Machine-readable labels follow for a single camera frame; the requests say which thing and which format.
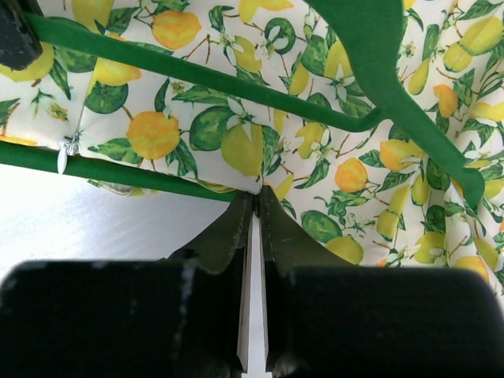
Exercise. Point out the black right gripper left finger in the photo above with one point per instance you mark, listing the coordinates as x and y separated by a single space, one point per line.
213 336

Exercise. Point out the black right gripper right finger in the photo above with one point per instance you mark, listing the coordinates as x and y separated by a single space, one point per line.
285 246

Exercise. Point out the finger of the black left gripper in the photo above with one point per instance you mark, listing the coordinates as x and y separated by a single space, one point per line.
19 44

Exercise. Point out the lemon print skirt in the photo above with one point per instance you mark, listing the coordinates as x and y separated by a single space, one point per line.
372 198

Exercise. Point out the green hanger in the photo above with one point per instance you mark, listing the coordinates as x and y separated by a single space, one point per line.
391 101

